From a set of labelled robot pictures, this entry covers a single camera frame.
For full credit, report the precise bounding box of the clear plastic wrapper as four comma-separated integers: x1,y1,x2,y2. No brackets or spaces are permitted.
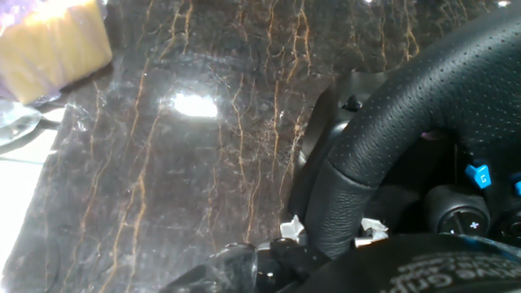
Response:
0,99,44,147

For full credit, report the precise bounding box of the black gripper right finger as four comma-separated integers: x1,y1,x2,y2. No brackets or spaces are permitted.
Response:
353,217,390,248

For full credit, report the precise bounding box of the black racing steering wheel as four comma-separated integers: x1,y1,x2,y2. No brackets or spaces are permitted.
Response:
287,3,521,261

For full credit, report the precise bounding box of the dark wooden board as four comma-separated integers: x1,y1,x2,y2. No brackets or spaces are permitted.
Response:
0,0,521,293

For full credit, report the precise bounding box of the yellow sponge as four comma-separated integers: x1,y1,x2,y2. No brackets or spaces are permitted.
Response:
0,0,114,105

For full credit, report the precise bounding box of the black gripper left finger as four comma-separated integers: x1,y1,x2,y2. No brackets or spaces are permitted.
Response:
203,214,331,293

